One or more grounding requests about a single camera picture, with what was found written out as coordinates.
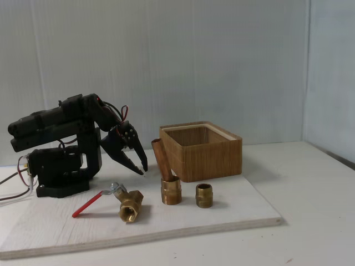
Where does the brass ball valve red handle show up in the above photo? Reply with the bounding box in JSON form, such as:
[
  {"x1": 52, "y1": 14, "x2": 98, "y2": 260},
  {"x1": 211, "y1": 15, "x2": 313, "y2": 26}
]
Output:
[{"x1": 72, "y1": 182, "x2": 144, "y2": 222}]

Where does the brown wooden box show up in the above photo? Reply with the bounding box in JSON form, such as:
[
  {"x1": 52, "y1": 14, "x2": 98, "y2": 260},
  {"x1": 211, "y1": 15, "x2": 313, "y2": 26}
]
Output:
[{"x1": 159, "y1": 120, "x2": 243, "y2": 183}]

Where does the copper pipe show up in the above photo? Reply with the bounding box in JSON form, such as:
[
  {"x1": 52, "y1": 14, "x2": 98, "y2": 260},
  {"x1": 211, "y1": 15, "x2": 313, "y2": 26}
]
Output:
[{"x1": 151, "y1": 138, "x2": 175, "y2": 182}]

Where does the tall brass pipe fitting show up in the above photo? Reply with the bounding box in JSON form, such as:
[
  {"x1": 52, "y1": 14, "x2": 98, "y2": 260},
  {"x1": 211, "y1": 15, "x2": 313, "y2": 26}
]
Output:
[{"x1": 160, "y1": 176, "x2": 182, "y2": 206}]

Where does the short brass threaded nipple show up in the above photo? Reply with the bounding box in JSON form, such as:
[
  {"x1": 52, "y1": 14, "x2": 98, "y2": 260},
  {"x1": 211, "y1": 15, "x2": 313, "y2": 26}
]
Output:
[{"x1": 195, "y1": 183, "x2": 212, "y2": 208}]

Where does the white wooden board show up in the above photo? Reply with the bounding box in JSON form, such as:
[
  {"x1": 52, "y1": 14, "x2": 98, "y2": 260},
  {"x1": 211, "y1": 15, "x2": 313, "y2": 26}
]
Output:
[{"x1": 0, "y1": 163, "x2": 286, "y2": 260}]

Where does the white power wire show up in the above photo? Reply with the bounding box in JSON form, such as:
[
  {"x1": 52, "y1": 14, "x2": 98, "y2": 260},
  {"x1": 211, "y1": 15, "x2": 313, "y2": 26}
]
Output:
[{"x1": 0, "y1": 177, "x2": 37, "y2": 207}]

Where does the red power wire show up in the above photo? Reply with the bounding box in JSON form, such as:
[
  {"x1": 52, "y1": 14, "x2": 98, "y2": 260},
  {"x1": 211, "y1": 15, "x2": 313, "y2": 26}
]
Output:
[{"x1": 0, "y1": 155, "x2": 33, "y2": 202}]

